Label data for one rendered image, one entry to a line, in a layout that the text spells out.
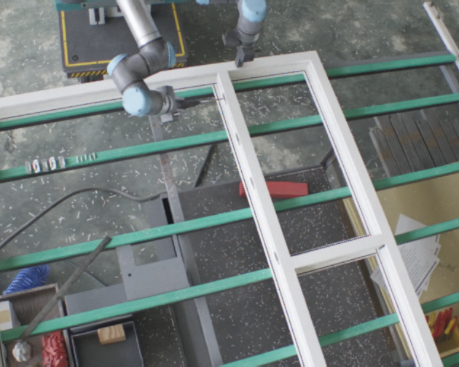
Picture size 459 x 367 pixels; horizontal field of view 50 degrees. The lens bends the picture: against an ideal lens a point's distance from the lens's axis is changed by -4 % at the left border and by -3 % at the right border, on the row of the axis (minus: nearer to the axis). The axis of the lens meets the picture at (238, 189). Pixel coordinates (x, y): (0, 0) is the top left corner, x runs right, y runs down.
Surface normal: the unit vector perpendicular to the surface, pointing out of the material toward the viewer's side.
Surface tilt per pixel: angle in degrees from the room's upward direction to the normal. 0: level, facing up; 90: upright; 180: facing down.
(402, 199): 0
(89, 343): 0
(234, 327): 0
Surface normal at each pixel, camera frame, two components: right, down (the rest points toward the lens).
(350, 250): 0.17, -0.39
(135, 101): -0.30, 0.18
